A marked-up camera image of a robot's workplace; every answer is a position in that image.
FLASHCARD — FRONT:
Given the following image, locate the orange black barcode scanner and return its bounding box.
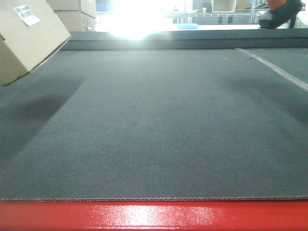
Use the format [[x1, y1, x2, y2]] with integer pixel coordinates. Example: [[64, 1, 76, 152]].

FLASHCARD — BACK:
[[258, 0, 302, 29]]

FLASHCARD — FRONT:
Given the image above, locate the blue tray on table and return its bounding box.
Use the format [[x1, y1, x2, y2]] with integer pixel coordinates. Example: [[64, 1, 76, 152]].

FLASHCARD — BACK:
[[176, 23, 199, 30]]

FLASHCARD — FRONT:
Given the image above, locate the white barcode label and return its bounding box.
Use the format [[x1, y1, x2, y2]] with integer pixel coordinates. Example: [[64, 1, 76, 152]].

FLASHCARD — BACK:
[[13, 4, 40, 26]]

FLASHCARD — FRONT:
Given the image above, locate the stacked cardboard boxes background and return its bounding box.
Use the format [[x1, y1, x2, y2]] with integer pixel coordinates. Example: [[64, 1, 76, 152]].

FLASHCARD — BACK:
[[47, 0, 96, 32]]

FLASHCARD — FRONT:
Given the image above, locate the white plastic bin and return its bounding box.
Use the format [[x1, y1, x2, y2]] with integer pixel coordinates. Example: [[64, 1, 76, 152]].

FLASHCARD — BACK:
[[212, 0, 236, 13]]

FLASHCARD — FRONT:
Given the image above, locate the metal shelving rack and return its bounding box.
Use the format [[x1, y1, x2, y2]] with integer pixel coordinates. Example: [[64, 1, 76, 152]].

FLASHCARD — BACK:
[[184, 0, 268, 25]]

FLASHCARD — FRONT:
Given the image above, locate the cardboard package box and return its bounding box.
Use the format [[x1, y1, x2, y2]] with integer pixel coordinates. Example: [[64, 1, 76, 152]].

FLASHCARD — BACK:
[[0, 0, 70, 86]]

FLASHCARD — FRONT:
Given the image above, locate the red metal conveyor frame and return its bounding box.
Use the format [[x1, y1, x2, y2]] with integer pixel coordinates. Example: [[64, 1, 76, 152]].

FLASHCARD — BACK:
[[0, 200, 308, 231]]

